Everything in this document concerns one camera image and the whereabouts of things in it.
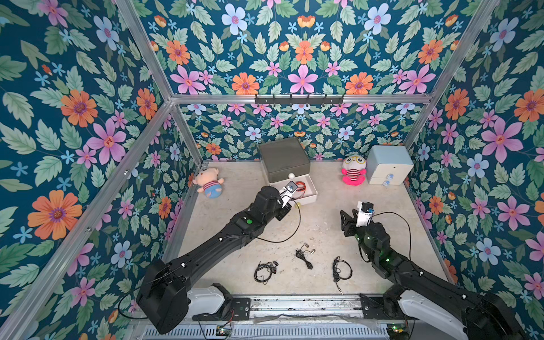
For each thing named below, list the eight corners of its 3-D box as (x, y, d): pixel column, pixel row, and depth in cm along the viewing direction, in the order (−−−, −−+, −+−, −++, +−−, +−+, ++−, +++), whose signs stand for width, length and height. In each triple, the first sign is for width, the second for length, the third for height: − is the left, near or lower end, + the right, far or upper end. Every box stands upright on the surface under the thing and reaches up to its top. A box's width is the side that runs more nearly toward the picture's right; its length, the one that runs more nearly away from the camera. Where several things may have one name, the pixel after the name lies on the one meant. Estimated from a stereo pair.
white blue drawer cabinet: (368, 186, 111) (378, 165, 99) (360, 158, 125) (367, 137, 112) (401, 186, 111) (415, 165, 99) (389, 158, 125) (400, 137, 112)
